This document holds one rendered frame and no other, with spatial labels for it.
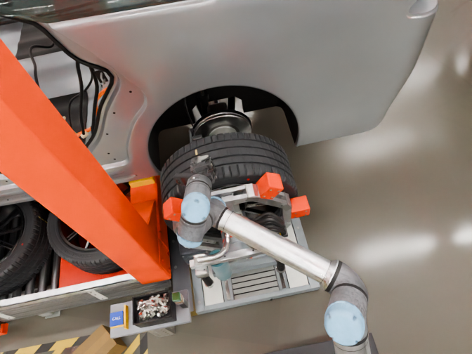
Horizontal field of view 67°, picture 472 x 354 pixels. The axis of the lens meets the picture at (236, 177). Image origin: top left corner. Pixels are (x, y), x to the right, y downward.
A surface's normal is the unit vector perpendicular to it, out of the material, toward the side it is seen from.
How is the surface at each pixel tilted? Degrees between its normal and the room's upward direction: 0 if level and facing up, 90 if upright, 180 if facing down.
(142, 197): 0
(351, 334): 50
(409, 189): 0
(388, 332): 0
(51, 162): 90
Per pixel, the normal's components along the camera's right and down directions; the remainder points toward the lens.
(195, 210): 0.02, 0.43
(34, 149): 0.18, 0.83
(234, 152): 0.09, -0.54
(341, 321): -0.43, 0.28
